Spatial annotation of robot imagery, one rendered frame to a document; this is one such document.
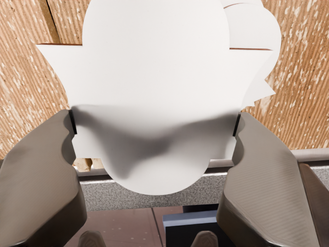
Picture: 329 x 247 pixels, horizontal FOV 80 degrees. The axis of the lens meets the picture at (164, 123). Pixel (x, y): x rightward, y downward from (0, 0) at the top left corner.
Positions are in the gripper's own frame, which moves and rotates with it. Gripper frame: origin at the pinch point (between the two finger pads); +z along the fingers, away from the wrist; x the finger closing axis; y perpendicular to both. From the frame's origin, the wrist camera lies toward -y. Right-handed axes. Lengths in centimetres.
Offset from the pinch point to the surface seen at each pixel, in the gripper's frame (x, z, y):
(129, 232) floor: -30, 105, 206
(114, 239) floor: -48, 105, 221
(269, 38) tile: 9.8, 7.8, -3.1
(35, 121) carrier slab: -15.3, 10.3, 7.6
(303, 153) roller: 22.6, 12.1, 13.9
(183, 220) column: 6.4, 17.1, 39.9
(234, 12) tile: 6.3, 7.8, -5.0
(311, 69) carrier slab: 16.7, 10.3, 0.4
